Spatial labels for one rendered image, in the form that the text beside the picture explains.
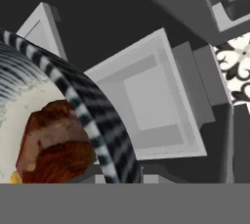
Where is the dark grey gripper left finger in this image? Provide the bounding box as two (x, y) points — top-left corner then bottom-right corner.
(67, 163), (107, 185)

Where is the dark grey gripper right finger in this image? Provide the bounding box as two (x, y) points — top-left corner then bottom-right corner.
(140, 163), (179, 185)

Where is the brown chicken drumstick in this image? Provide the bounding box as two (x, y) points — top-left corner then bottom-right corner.
(9, 99), (99, 185)

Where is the black and white striped plate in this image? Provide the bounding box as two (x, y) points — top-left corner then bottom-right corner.
(0, 28), (143, 185)

